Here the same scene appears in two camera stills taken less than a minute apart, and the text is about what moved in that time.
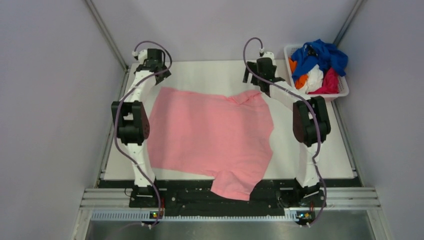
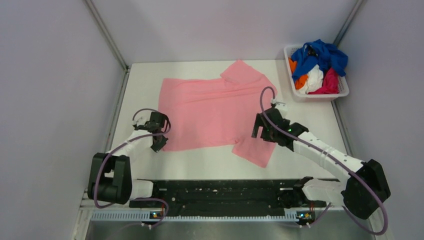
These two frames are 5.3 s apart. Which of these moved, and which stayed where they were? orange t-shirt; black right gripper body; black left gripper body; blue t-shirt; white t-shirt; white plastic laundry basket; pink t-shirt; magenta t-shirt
Moved: black right gripper body; pink t-shirt; black left gripper body
Stayed: blue t-shirt; magenta t-shirt; white plastic laundry basket; orange t-shirt; white t-shirt
